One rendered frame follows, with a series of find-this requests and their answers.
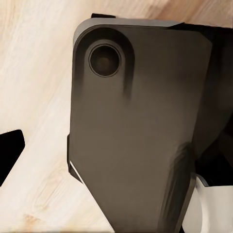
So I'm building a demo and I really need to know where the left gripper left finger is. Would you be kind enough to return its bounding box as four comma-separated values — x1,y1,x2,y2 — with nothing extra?
0,129,25,188

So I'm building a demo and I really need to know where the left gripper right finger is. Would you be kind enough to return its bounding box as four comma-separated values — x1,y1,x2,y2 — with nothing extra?
217,129,233,168

